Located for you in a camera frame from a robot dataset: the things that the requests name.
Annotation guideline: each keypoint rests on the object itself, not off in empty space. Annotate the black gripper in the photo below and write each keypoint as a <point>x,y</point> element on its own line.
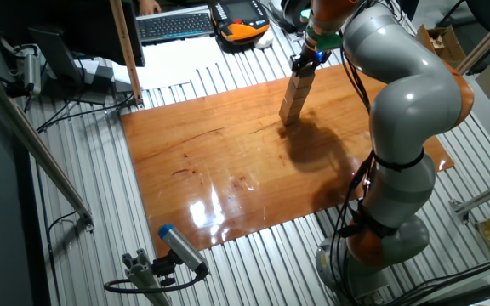
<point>309,59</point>

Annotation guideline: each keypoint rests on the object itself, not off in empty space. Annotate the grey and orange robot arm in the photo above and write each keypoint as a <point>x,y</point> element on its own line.
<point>402,85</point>

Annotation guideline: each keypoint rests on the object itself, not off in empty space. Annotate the person hand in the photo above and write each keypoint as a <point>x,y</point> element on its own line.
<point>149,6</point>

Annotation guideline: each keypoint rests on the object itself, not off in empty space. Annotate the white rounded object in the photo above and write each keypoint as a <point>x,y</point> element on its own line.
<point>264,39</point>

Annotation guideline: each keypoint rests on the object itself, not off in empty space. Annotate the mint green small object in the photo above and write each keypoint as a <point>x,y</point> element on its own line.
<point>305,15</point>

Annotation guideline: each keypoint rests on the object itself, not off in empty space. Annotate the black round device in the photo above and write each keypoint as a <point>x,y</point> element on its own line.
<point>289,10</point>

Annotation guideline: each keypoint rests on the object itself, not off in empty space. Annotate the orange and black teach pendant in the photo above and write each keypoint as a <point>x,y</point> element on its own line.
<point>241,21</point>

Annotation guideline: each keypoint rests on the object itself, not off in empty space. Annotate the white paper sheets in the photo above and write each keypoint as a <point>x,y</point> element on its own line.
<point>172,59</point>

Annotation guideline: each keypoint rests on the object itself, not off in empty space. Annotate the black keyboard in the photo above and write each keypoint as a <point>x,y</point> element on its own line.
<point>174,26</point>

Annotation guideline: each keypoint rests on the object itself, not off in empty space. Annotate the cardboard box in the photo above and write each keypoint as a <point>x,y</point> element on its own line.
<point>442,44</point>

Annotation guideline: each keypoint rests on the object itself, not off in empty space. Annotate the varnished wooden board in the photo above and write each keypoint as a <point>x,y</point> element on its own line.
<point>228,178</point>

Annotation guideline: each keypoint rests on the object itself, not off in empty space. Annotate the black monitor with stand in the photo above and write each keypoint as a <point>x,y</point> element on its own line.
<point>58,21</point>

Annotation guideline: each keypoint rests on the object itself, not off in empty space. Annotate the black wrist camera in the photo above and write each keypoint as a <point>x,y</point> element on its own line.
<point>319,56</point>

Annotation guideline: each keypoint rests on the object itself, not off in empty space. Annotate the green camera mount flange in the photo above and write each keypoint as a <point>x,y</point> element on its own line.
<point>328,41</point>

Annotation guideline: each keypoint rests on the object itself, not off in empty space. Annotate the tan frame post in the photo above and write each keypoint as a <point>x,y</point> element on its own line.
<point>126,51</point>

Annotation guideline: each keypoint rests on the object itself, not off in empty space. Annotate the grey aluminium frame strut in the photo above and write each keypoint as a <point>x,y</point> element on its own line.
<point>483,195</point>
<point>487,40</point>
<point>36,144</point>

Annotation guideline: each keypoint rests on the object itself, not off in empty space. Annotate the silver camera with blue cap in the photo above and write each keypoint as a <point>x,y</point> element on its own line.
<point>181,248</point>

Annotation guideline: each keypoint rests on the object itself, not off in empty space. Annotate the aluminium profile camera post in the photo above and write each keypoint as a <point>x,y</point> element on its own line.
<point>143,276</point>

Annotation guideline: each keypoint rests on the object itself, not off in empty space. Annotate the silver camera on clamp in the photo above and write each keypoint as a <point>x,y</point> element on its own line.
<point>32,72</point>

